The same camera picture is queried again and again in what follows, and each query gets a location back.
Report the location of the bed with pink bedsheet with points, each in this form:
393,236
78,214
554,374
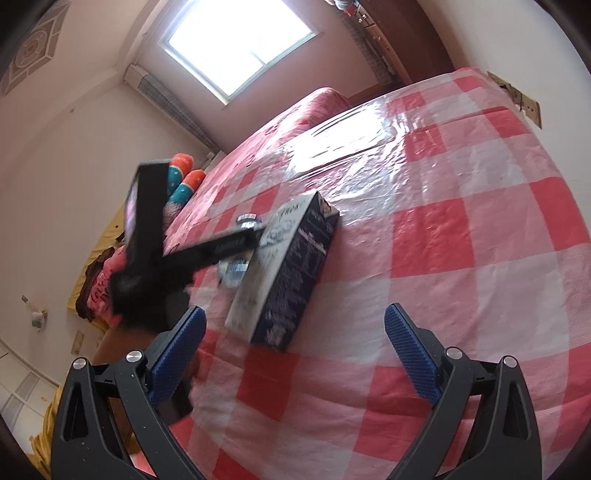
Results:
318,104

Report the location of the white dark blue milk carton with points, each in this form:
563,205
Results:
286,277

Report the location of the small white green object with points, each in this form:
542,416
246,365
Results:
37,316

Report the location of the yellow cloth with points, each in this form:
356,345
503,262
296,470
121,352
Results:
46,429

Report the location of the person's left forearm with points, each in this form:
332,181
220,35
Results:
120,344

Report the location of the red pillow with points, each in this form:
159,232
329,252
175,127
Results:
99,290

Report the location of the brown cardboard box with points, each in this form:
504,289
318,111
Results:
526,106

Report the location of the brown wooden cabinet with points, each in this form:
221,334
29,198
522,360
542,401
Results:
411,41

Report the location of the grey checked curtain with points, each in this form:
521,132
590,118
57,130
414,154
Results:
180,115

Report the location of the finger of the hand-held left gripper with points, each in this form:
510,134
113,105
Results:
212,251
150,212

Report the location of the red white checked plastic sheet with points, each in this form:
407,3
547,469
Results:
438,207

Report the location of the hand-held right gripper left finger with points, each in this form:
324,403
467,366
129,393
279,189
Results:
178,355

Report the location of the window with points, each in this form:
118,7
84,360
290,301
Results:
240,46

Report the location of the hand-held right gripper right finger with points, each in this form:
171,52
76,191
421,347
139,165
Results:
413,355

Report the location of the folded quilt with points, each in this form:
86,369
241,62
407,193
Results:
344,4

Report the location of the grey patterned curtain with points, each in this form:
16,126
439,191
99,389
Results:
369,55

